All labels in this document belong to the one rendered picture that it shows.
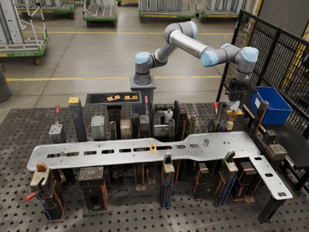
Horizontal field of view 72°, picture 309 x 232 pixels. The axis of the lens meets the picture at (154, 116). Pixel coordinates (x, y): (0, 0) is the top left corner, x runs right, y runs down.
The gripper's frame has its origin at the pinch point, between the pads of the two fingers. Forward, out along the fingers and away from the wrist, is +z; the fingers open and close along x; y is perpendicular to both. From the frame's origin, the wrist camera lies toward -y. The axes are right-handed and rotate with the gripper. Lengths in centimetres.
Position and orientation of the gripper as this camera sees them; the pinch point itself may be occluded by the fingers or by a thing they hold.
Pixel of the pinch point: (235, 110)
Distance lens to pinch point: 130.1
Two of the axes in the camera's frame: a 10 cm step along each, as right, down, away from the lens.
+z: -0.3, 7.9, 6.1
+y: -9.9, 0.6, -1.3
